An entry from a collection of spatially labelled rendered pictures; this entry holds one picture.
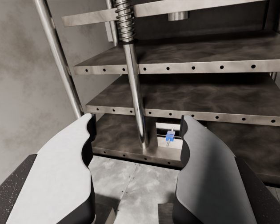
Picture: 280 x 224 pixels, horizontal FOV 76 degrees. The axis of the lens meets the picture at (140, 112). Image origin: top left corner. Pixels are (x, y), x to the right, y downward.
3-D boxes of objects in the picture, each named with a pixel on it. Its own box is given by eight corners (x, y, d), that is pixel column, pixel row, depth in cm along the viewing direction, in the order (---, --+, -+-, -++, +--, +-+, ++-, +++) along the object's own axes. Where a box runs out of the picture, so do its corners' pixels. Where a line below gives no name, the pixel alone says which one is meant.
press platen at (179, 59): (317, 71, 66) (322, 58, 63) (74, 74, 105) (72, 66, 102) (269, 37, 124) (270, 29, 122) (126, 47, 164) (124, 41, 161)
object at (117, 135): (314, 191, 79) (319, 182, 76) (77, 150, 126) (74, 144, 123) (269, 103, 146) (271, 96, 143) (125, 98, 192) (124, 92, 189)
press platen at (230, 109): (296, 127, 78) (300, 118, 75) (86, 111, 117) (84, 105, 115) (262, 71, 137) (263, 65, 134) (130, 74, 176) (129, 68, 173)
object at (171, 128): (205, 152, 100) (206, 126, 92) (158, 146, 110) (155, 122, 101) (208, 108, 140) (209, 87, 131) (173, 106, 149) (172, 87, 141)
